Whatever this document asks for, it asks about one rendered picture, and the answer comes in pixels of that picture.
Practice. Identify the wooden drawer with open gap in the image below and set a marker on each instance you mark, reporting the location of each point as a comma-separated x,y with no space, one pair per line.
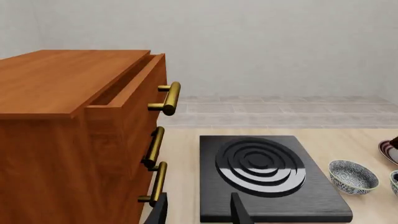
124,109

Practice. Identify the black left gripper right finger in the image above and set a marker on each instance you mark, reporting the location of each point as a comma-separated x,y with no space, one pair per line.
240,213

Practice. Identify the wooden cabinet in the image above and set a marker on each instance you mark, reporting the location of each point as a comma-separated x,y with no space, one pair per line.
46,144

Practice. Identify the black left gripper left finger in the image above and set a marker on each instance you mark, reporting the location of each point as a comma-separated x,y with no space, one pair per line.
158,213

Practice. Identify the flat black stove plate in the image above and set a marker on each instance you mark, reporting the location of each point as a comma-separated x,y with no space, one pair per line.
273,200

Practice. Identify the dark brown object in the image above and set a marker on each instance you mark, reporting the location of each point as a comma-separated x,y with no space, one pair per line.
395,142

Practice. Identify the patterned black and white bowl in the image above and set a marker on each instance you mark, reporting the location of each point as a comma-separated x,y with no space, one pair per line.
354,179
395,184

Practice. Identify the closed wooden drawer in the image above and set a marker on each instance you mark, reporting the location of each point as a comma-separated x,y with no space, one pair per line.
121,193
124,149

